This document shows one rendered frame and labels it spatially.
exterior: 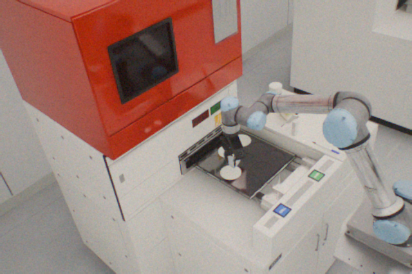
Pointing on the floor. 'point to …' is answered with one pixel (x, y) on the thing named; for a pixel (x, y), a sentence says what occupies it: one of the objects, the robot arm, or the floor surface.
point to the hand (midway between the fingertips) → (234, 166)
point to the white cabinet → (187, 262)
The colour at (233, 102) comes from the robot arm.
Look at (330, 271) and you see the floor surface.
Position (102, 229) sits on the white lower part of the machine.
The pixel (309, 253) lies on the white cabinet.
